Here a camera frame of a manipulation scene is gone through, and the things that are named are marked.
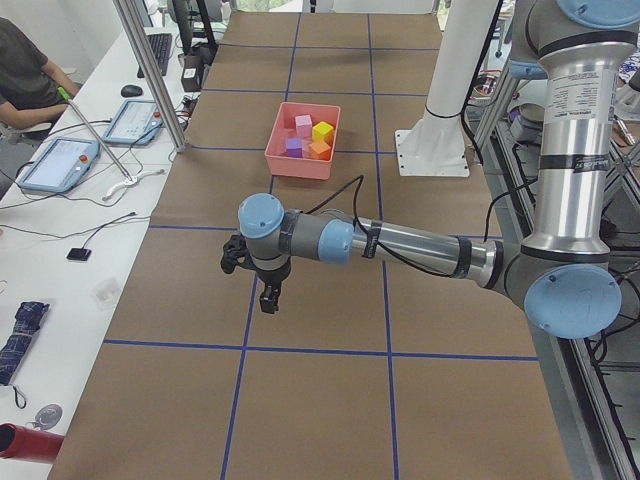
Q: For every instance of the seated person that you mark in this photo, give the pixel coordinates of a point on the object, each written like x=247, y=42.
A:
x=29, y=81

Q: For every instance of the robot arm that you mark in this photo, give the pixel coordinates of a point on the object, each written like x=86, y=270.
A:
x=375, y=68

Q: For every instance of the black keyboard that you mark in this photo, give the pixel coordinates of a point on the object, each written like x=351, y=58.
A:
x=161, y=46

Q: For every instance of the blue teach pendant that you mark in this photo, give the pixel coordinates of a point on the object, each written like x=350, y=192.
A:
x=61, y=166
x=136, y=123

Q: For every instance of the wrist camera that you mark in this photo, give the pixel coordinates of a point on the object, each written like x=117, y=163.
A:
x=235, y=255

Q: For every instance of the folded dark blue umbrella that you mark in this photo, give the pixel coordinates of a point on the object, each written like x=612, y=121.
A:
x=27, y=323

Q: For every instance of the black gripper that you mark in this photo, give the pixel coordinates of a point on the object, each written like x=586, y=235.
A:
x=273, y=277

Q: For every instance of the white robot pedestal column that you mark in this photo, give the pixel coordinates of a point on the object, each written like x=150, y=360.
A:
x=468, y=26

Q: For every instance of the aluminium frame post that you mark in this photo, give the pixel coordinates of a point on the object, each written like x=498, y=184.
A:
x=133, y=27

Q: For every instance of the blue teach pendant far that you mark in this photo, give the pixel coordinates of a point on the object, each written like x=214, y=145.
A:
x=136, y=123

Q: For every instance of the red cylinder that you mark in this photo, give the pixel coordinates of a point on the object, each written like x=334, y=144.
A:
x=22, y=443

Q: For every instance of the pink plastic bin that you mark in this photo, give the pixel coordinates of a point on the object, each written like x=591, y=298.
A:
x=281, y=165

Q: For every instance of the purple foam block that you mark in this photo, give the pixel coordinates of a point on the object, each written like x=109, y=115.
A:
x=294, y=147

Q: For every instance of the blue teach pendant near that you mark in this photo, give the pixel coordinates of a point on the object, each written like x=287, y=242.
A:
x=61, y=166

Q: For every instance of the orange foam block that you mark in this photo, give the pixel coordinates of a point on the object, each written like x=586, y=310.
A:
x=320, y=150

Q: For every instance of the pink foam block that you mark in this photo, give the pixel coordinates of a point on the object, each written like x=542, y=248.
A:
x=303, y=126

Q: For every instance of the small black device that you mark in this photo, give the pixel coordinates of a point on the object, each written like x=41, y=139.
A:
x=80, y=254

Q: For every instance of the grey diagonal rod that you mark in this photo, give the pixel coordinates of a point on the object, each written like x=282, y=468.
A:
x=128, y=178

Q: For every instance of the yellow foam block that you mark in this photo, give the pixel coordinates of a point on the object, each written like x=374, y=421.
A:
x=323, y=131

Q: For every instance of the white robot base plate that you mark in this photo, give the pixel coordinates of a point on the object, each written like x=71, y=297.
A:
x=431, y=154

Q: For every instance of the black computer mouse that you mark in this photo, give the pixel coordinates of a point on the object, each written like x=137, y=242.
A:
x=131, y=90

